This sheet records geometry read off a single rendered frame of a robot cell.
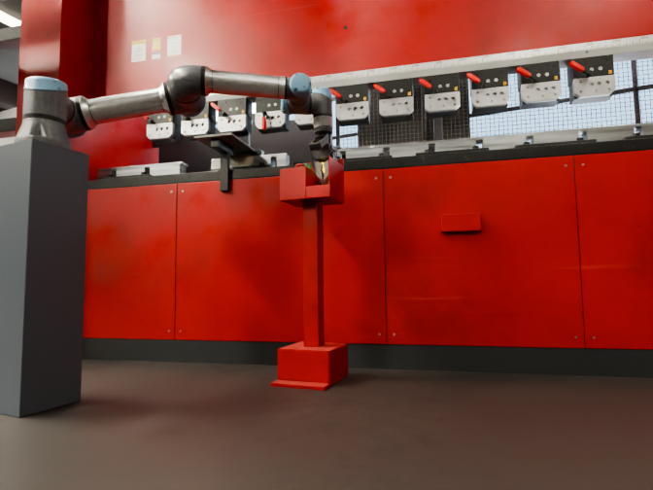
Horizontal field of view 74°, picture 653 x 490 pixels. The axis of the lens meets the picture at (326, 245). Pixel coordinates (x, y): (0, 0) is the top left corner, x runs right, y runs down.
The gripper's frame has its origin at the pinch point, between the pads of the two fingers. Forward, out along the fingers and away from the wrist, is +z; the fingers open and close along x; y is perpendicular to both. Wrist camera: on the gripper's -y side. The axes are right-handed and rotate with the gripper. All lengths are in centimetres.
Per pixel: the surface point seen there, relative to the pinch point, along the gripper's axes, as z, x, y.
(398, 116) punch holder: -33, -21, 43
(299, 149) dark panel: -35, 48, 87
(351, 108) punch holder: -38, 0, 39
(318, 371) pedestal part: 67, -1, -15
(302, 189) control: 3.1, 5.7, -6.8
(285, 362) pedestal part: 65, 12, -15
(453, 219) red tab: 16, -44, 27
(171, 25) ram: -94, 93, 31
